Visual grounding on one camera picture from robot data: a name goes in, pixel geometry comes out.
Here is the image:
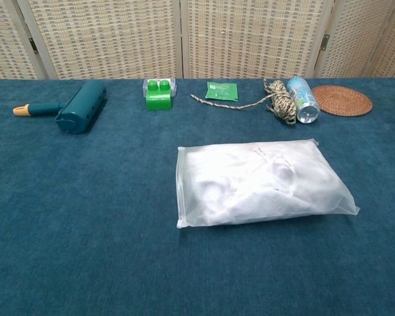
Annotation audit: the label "small clear plastic box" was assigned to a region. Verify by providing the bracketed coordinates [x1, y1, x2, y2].
[142, 78, 178, 98]

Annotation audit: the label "frosted plastic zip bag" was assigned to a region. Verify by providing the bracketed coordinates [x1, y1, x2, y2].
[176, 137, 361, 230]

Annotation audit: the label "teal lint roller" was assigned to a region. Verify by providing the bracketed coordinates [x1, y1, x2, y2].
[13, 80, 108, 135]

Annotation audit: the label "green foil sachet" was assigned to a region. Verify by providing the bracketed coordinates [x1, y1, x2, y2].
[205, 81, 240, 101]

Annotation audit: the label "round woven rattan coaster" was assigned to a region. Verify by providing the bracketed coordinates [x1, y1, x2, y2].
[311, 84, 373, 117]

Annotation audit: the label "light blue drink can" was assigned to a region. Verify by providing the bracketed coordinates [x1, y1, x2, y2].
[286, 76, 321, 125]

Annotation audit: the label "green toy building block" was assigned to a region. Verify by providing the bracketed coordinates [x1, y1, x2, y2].
[145, 80, 174, 112]

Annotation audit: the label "woven rattan folding screen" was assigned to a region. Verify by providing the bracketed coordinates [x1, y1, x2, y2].
[0, 0, 395, 80]

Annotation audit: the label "blue carpet table surface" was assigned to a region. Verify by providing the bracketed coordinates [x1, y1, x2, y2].
[0, 78, 395, 316]

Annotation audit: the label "white clothes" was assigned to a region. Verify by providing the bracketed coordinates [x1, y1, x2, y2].
[184, 144, 353, 226]

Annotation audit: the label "bundle of speckled rope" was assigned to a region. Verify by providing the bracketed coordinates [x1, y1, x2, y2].
[190, 78, 299, 125]

